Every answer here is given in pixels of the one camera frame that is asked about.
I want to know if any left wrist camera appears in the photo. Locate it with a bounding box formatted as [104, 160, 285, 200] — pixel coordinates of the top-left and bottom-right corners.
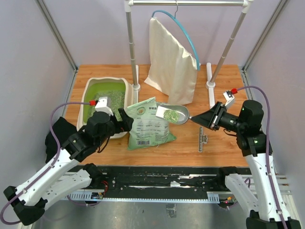
[95, 96, 113, 115]

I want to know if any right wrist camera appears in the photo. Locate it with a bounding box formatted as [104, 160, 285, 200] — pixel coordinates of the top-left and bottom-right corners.
[223, 91, 235, 110]

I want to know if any piano pattern bag clip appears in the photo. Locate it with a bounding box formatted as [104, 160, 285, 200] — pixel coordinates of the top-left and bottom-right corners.
[198, 126, 208, 153]

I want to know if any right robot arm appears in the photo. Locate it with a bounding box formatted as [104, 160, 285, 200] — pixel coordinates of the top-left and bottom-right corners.
[191, 100, 301, 229]

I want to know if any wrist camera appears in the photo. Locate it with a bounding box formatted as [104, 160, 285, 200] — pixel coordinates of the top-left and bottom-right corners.
[95, 96, 113, 115]
[223, 91, 235, 110]

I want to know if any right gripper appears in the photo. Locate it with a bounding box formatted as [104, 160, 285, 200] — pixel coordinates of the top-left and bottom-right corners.
[191, 101, 245, 133]

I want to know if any cream cloth bag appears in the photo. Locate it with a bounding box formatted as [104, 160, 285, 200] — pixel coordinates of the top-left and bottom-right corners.
[144, 17, 198, 105]

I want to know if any white clothes rack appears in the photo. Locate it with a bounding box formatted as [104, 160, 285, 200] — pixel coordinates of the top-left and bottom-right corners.
[123, 0, 255, 113]

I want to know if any green cat litter bag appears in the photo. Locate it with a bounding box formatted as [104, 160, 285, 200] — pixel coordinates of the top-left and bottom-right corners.
[125, 97, 176, 150]

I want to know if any black cloth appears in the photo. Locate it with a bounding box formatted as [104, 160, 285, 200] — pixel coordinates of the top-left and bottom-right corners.
[44, 116, 78, 164]

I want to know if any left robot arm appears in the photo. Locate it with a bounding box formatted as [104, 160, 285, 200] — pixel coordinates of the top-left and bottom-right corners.
[3, 108, 134, 226]

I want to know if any blue clothes hanger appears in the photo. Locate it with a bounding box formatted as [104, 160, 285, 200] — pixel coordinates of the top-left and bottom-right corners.
[152, 10, 200, 71]

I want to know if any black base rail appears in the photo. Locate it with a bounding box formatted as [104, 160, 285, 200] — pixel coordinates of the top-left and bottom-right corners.
[61, 164, 269, 200]

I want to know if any cream green litter box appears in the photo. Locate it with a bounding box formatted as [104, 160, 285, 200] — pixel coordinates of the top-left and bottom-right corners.
[77, 77, 134, 139]

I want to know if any grey metal scoop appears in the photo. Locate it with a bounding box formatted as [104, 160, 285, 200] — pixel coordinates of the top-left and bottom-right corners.
[155, 105, 191, 125]

